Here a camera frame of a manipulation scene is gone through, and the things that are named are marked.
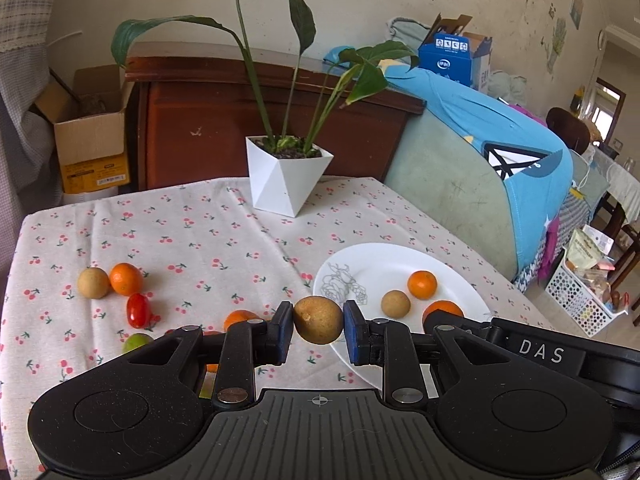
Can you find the blue printed cloth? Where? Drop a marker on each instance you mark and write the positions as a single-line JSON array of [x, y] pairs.
[[475, 115]]

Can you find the magenta cloth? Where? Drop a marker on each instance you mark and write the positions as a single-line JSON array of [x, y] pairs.
[[550, 245]]

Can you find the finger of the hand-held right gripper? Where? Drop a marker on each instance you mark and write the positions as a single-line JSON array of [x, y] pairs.
[[450, 319]]

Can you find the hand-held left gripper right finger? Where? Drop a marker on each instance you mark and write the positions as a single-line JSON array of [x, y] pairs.
[[353, 332]]

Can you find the white crumpled cloth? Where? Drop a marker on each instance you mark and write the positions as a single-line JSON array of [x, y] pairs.
[[507, 87]]

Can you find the white plate with rose print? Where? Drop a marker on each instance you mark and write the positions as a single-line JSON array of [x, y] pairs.
[[375, 265]]

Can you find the small orange mandarin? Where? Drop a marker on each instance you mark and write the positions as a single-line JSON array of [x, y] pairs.
[[240, 317], [212, 366], [422, 284], [126, 278], [442, 306]]

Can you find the open cardboard box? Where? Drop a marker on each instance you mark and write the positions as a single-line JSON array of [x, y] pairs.
[[90, 150]]

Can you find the white perforated basket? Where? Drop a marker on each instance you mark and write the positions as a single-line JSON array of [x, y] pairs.
[[575, 300]]

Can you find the wooden chair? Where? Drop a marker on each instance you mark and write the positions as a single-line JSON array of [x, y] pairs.
[[620, 240]]

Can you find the green lime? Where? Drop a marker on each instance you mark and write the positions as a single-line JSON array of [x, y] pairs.
[[136, 342]]

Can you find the dark brown chair back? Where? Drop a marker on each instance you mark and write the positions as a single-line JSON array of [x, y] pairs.
[[567, 127]]

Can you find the wall poster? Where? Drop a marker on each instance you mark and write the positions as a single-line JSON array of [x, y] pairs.
[[576, 5]]

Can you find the brown kiwi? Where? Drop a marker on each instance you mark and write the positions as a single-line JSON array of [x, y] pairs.
[[318, 321], [93, 282], [395, 304]]

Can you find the brown wooden cabinet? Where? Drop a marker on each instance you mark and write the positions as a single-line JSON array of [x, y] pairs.
[[200, 125]]

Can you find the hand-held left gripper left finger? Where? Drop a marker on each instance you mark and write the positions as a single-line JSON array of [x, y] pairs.
[[282, 332]]

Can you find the cherry print tablecloth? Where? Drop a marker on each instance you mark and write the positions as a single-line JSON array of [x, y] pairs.
[[200, 240]]

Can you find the grey green folded cloth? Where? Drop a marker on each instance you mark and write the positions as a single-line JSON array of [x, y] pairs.
[[405, 32]]

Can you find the blue and white carton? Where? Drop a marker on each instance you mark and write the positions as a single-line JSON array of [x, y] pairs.
[[450, 60]]

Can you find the paper packet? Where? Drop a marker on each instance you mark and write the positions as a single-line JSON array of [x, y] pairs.
[[587, 247]]

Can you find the green plant in white pot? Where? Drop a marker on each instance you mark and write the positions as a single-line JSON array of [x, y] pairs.
[[290, 180]]

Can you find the red cherry tomato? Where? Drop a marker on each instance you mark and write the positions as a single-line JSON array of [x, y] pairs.
[[137, 310]]

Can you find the grey checkered cloth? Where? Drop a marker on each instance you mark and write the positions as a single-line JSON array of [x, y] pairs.
[[20, 10]]

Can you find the pale green sofa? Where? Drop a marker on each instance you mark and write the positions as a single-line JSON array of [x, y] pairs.
[[450, 185]]

